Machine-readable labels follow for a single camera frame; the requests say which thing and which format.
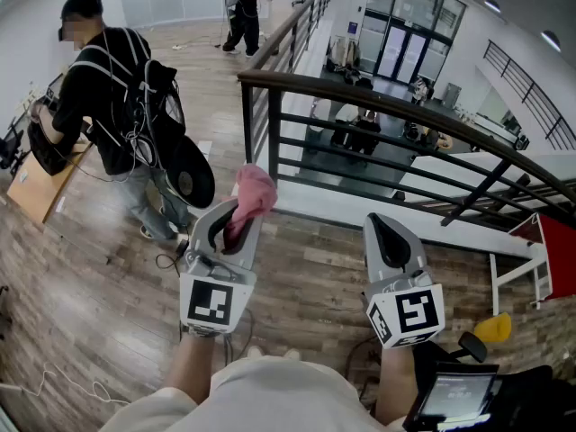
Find black tether cable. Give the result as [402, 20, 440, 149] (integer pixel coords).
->
[222, 306, 257, 365]
[344, 334, 383, 407]

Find dark wooden handrail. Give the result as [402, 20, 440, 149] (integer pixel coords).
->
[237, 0, 576, 233]

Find dark wrist strap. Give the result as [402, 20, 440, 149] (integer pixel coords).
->
[179, 323, 226, 339]

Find white floor cable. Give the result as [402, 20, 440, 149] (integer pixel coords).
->
[0, 361, 131, 408]

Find black backpack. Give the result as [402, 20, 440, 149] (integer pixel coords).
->
[117, 58, 188, 173]

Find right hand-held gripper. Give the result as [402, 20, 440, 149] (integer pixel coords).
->
[362, 212, 446, 350]

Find black front bag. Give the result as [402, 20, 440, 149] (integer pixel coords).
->
[27, 119, 94, 177]

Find person's left forearm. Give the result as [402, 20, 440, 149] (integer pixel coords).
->
[162, 332, 226, 407]

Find person's right forearm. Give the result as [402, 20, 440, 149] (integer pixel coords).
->
[374, 344, 422, 427]

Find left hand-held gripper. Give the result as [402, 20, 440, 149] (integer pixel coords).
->
[178, 197, 266, 338]

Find person's white shirt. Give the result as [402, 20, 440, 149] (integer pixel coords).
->
[98, 355, 406, 432]

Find black monitor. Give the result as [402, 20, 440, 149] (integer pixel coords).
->
[403, 361, 501, 432]

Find light wooden table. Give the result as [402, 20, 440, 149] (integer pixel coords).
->
[6, 139, 94, 224]

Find black office chair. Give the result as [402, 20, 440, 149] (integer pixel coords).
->
[0, 119, 26, 175]

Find red panel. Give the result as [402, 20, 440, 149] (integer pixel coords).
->
[489, 212, 576, 317]

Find white staircase balustrade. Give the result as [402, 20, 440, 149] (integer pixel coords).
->
[398, 149, 576, 206]

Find black floor cable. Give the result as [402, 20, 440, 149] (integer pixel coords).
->
[155, 234, 191, 278]

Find black metal balcony railing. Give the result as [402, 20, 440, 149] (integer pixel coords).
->
[482, 39, 576, 152]

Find glass entrance doors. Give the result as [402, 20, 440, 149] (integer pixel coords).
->
[359, 0, 468, 85]

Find pink cloth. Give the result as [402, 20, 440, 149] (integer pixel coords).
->
[222, 163, 279, 255]

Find white coats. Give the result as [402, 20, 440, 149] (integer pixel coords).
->
[327, 36, 362, 74]

